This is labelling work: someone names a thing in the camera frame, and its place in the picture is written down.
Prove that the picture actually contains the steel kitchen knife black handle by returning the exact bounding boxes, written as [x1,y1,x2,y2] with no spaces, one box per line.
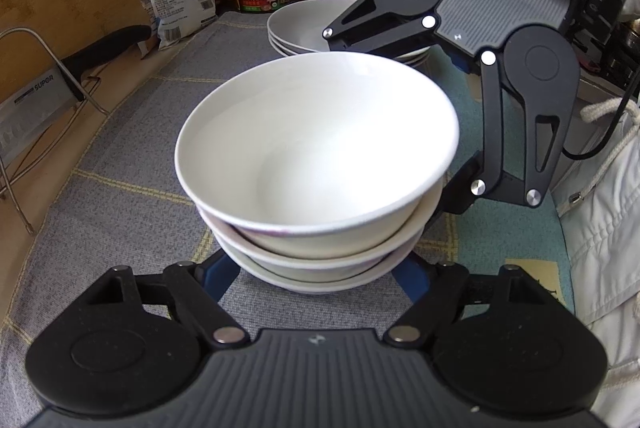
[0,25,152,159]

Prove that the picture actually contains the white floral plate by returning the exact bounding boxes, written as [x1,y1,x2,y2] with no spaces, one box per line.
[266,0,368,53]
[272,40,431,67]
[268,30,431,58]

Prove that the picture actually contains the metal wire board rack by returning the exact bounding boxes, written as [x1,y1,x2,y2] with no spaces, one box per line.
[0,28,111,236]

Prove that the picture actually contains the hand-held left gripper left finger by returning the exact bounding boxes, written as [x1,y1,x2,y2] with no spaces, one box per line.
[90,250,251,350]

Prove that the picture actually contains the white floral bowl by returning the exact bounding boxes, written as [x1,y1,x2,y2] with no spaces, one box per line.
[195,188,443,276]
[174,52,461,259]
[217,228,416,295]

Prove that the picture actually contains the person's white jacket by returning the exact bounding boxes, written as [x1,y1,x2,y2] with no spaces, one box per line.
[550,98,640,428]

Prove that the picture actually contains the grey checked cloth mat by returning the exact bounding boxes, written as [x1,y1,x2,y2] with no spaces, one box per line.
[0,10,576,428]

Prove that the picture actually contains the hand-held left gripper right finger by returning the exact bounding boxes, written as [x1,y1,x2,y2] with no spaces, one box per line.
[385,253,546,350]

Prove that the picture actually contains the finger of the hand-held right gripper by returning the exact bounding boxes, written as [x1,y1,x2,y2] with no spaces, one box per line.
[324,0,473,76]
[442,49,567,215]

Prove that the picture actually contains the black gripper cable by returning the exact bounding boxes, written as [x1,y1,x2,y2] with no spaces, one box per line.
[562,82,640,159]

